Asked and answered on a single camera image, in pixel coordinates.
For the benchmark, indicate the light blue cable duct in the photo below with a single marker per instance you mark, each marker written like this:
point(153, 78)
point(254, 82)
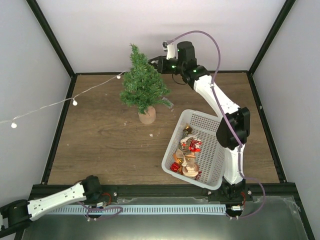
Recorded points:
point(165, 209)

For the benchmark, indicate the white perforated plastic basket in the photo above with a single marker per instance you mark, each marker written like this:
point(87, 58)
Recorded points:
point(211, 158)

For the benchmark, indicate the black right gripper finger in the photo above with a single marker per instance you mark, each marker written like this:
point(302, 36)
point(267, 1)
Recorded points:
point(156, 67)
point(155, 60)

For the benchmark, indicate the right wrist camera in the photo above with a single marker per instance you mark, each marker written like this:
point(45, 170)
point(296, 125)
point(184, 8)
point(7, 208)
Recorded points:
point(169, 48)

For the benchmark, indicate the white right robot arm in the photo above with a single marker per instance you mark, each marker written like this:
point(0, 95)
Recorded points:
point(234, 126)

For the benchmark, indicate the wooden snowman ornament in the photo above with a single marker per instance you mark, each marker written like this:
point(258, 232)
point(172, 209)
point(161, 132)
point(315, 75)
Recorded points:
point(190, 168)

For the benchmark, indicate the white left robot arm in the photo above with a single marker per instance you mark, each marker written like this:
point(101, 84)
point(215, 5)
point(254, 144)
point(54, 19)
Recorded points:
point(18, 215)

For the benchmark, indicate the clear battery box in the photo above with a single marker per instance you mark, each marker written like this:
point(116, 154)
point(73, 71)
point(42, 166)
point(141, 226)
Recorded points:
point(167, 103)

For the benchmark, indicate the small green christmas tree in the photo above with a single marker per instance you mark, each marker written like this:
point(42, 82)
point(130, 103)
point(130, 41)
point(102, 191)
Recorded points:
point(143, 87)

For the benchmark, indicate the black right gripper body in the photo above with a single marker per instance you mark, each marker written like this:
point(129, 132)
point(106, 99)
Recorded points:
point(166, 70)

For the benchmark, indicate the red foil gift ornament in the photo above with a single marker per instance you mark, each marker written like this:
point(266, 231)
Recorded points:
point(175, 167)

